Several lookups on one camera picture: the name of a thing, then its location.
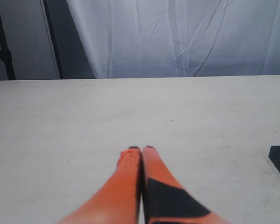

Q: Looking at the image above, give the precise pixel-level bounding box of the white backdrop curtain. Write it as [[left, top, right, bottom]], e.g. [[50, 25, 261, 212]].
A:
[[67, 0, 280, 78]]

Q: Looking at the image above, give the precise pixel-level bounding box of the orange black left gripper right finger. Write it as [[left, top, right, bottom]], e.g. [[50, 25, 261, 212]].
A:
[[142, 146, 229, 224]]

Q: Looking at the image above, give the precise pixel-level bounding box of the black stand pole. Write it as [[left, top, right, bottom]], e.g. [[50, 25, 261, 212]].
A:
[[0, 15, 16, 80]]

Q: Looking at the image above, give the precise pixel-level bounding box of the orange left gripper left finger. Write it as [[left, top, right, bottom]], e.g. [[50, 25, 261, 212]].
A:
[[59, 147, 141, 224]]

